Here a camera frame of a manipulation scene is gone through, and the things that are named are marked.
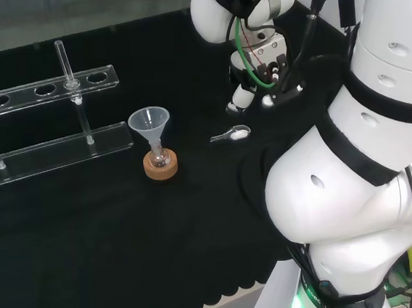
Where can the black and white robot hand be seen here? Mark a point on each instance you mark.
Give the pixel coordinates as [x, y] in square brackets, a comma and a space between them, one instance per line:
[242, 95]

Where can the clear glass weighing funnel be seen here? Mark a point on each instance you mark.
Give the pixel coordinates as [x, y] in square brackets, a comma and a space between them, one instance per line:
[238, 134]

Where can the translucent plastic funnel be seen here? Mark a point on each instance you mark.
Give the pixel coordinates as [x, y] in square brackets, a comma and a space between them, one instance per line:
[148, 121]

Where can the clear acrylic funnel stand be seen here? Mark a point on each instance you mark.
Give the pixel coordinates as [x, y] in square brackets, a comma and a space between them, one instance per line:
[49, 152]

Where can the small round-bottom glass flask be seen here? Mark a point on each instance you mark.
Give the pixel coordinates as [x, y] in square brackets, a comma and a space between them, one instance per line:
[159, 159]

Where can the black cloth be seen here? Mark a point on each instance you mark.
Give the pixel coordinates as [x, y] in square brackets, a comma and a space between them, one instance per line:
[91, 241]

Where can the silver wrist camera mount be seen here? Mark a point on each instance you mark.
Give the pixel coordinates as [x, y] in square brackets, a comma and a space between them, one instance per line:
[272, 45]

